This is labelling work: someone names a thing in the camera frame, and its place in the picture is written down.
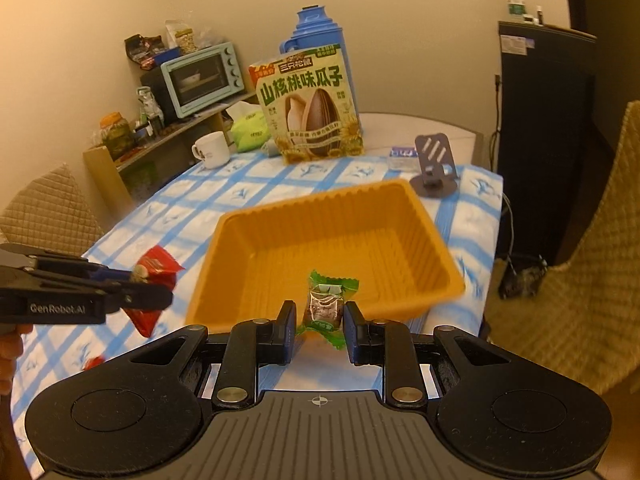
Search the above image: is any large red candy packet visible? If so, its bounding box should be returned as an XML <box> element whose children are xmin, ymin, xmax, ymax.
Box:
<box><xmin>124</xmin><ymin>245</ymin><xmax>183</xmax><ymax>338</ymax></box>

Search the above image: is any green candy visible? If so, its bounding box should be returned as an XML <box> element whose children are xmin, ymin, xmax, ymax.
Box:
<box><xmin>296</xmin><ymin>270</ymin><xmax>359</xmax><ymax>350</ymax></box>

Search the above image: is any small red candy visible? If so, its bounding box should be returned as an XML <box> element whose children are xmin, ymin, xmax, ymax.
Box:
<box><xmin>82</xmin><ymin>356</ymin><xmax>105</xmax><ymax>370</ymax></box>

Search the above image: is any person's left hand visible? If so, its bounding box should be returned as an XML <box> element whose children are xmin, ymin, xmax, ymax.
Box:
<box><xmin>0</xmin><ymin>324</ymin><xmax>34</xmax><ymax>396</ymax></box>

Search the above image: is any quilted brown chair left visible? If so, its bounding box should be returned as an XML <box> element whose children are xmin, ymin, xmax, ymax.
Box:
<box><xmin>1</xmin><ymin>164</ymin><xmax>104</xmax><ymax>256</ymax></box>

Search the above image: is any quilted brown chair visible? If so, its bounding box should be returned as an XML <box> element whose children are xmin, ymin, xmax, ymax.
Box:
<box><xmin>1</xmin><ymin>164</ymin><xmax>104</xmax><ymax>256</ymax></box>
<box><xmin>485</xmin><ymin>102</ymin><xmax>640</xmax><ymax>393</ymax></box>

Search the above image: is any blue checked tablecloth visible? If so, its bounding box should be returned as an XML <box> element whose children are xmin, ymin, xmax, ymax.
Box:
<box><xmin>11</xmin><ymin>154</ymin><xmax>503</xmax><ymax>478</ymax></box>

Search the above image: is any wooden shelf unit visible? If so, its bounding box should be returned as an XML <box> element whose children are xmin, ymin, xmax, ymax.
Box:
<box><xmin>84</xmin><ymin>91</ymin><xmax>257</xmax><ymax>219</ymax></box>

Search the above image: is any orange plastic tray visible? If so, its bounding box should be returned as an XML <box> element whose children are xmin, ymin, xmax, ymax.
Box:
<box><xmin>186</xmin><ymin>179</ymin><xmax>465</xmax><ymax>333</ymax></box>

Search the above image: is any pickle jar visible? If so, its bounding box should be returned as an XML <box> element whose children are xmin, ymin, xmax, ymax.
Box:
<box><xmin>100</xmin><ymin>112</ymin><xmax>134</xmax><ymax>160</ymax></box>

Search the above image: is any white mug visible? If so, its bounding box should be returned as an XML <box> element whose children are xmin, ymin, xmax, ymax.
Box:
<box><xmin>192</xmin><ymin>131</ymin><xmax>231</xmax><ymax>169</ymax></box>

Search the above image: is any black floor fan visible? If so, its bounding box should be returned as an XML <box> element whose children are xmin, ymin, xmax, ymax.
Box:
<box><xmin>498</xmin><ymin>255</ymin><xmax>548</xmax><ymax>300</ymax></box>

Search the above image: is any grey phone stand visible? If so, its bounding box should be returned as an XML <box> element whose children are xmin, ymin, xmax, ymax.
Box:
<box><xmin>409</xmin><ymin>133</ymin><xmax>459</xmax><ymax>200</ymax></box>

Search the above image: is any blue white tissue packet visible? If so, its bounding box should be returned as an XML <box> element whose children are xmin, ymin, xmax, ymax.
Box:
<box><xmin>387</xmin><ymin>146</ymin><xmax>421</xmax><ymax>172</ymax></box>

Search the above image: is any green tissue pack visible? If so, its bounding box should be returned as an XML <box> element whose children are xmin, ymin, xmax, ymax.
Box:
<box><xmin>227</xmin><ymin>101</ymin><xmax>271</xmax><ymax>153</ymax></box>

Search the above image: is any light blue toaster oven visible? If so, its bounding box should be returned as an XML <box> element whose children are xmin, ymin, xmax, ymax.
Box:
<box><xmin>140</xmin><ymin>42</ymin><xmax>245</xmax><ymax>124</ymax></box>

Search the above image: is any quilted brown chair right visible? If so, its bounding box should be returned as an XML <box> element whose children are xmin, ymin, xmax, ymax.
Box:
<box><xmin>485</xmin><ymin>102</ymin><xmax>640</xmax><ymax>393</ymax></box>

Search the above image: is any sunflower seed snack box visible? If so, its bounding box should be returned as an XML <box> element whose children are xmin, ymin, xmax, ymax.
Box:
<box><xmin>248</xmin><ymin>44</ymin><xmax>363</xmax><ymax>164</ymax></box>

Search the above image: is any black cabinet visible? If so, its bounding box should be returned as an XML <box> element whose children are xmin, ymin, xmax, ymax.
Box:
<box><xmin>497</xmin><ymin>22</ymin><xmax>597</xmax><ymax>264</ymax></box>

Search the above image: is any blue thermos jug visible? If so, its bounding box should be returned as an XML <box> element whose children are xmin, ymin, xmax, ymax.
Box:
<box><xmin>280</xmin><ymin>6</ymin><xmax>358</xmax><ymax>112</ymax></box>

